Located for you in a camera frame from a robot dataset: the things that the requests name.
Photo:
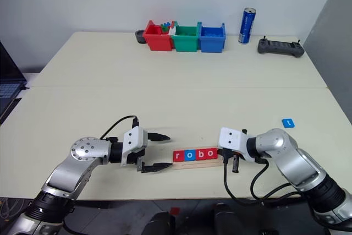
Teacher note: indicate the green plastic bin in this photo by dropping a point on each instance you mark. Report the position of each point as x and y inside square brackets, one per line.
[185, 43]

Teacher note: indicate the red plastic bin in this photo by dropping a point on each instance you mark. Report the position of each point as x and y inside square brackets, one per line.
[158, 42]

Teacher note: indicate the wooden letter tray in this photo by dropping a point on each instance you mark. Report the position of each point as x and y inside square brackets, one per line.
[198, 164]

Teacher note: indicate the dark rounded shape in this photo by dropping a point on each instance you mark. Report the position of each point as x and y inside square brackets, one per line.
[162, 224]
[228, 218]

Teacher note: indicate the grey remote controller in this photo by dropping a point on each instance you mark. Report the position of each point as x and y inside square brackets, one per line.
[280, 47]

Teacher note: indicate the blue letter tile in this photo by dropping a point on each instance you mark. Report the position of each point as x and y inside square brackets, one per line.
[189, 155]
[288, 123]

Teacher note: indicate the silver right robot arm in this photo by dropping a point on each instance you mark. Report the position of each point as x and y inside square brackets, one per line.
[288, 152]

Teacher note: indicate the green toy brick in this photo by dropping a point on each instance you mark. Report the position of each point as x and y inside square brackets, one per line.
[165, 29]

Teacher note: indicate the open laptop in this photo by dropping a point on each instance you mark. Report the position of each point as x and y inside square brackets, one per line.
[9, 86]

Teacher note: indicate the small red floor object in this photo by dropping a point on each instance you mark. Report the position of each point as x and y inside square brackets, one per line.
[175, 210]

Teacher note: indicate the blue toy brick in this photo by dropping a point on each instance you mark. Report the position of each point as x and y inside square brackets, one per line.
[165, 24]

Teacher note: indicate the white plastic piece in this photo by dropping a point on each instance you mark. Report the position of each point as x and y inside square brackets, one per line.
[172, 31]

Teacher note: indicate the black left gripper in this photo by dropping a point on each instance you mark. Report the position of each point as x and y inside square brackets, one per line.
[137, 156]

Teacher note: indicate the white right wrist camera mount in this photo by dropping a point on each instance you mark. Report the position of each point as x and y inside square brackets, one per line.
[232, 140]

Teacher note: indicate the red letter tile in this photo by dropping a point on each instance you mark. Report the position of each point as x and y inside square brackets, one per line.
[200, 155]
[211, 154]
[178, 156]

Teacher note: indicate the dark grey round cup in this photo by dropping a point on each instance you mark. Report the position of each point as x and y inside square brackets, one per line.
[139, 38]

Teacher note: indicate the blue drink can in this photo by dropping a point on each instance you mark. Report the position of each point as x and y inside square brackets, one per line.
[246, 26]

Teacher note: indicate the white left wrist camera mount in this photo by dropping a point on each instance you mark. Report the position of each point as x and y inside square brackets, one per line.
[133, 138]

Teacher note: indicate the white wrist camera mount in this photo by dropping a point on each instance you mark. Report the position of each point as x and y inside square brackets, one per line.
[133, 138]
[232, 140]

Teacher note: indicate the blue plastic bin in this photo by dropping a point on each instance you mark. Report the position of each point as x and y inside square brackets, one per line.
[211, 43]

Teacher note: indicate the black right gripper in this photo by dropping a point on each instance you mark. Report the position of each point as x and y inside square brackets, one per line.
[229, 155]

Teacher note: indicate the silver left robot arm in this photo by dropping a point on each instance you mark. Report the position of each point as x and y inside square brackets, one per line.
[85, 149]

